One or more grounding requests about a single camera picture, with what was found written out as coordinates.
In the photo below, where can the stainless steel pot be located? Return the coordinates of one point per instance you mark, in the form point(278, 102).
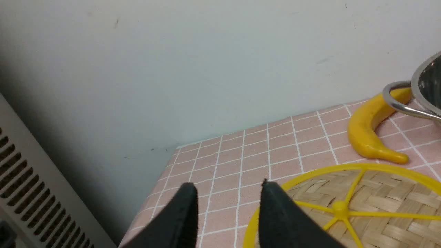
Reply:
point(425, 86)

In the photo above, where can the yellow plastic banana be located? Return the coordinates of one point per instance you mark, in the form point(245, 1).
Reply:
point(362, 135)

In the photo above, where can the pink checkered tablecloth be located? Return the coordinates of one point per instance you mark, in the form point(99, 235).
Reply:
point(228, 170)

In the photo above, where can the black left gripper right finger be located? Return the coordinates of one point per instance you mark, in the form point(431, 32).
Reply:
point(282, 223)

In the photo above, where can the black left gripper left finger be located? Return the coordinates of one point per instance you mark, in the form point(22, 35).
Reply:
point(176, 226)

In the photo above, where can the yellow woven bamboo steamer lid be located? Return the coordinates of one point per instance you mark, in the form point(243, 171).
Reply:
point(367, 205)

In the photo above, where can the beige vented radiator panel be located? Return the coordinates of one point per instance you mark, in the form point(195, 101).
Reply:
point(39, 208)

